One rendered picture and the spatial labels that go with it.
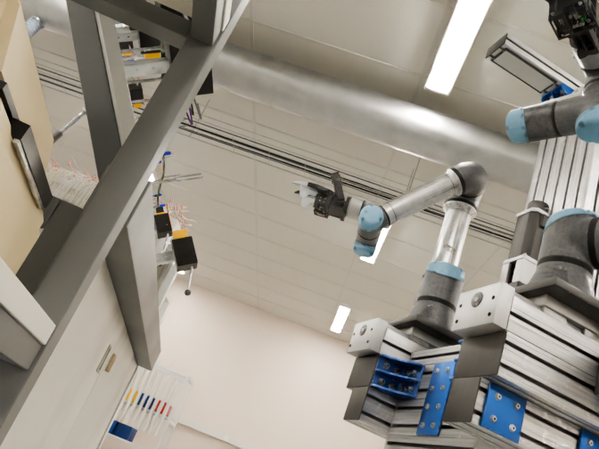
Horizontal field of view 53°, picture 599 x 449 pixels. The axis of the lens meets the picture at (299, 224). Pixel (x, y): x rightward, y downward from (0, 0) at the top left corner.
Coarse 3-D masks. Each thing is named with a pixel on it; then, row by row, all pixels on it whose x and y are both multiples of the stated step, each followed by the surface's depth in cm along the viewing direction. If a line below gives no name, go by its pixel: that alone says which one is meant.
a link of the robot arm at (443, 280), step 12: (432, 264) 179; (444, 264) 176; (432, 276) 176; (444, 276) 174; (456, 276) 175; (420, 288) 184; (432, 288) 173; (444, 288) 173; (456, 288) 174; (456, 300) 174
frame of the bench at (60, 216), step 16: (48, 208) 67; (64, 208) 67; (80, 208) 68; (48, 224) 66; (64, 224) 67; (48, 240) 66; (64, 240) 66; (32, 256) 65; (48, 256) 65; (32, 272) 64; (32, 288) 63; (128, 384) 170; (112, 416) 165; (96, 448) 161
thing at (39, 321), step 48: (96, 0) 70; (192, 0) 68; (240, 0) 73; (192, 48) 69; (192, 96) 68; (144, 144) 63; (96, 192) 60; (96, 240) 58; (0, 288) 38; (48, 288) 56; (0, 336) 43; (48, 336) 54; (0, 384) 52; (0, 432) 51
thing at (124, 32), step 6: (144, 0) 113; (120, 30) 117; (126, 30) 118; (132, 30) 118; (138, 30) 116; (120, 36) 117; (126, 36) 118; (132, 36) 118; (138, 36) 118; (144, 36) 117; (150, 36) 118; (138, 42) 121; (144, 42) 118; (150, 42) 119; (156, 42) 119
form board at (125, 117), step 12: (96, 12) 84; (108, 24) 77; (108, 36) 77; (108, 48) 76; (108, 60) 75; (120, 60) 76; (108, 72) 84; (120, 72) 75; (120, 84) 74; (120, 96) 74; (120, 108) 73; (132, 108) 74; (120, 120) 73; (132, 120) 73; (120, 132) 78
